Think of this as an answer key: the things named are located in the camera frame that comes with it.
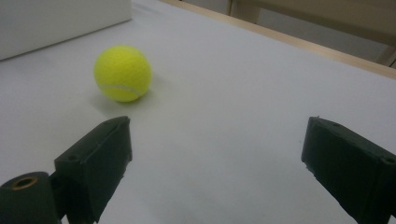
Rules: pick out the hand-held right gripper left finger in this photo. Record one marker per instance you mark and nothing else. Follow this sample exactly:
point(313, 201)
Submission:
point(93, 165)

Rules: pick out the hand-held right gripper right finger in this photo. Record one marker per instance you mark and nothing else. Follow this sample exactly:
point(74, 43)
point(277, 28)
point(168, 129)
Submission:
point(348, 161)

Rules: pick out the yellow tennis ball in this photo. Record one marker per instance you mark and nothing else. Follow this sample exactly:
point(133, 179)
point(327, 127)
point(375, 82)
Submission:
point(122, 73)

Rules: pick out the white box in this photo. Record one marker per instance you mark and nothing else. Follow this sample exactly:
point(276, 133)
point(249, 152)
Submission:
point(56, 21)

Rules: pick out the white sheet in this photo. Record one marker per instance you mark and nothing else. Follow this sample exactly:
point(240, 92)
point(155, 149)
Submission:
point(224, 102)

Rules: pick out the wooden table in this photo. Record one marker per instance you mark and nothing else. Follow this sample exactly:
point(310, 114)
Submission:
point(280, 36)

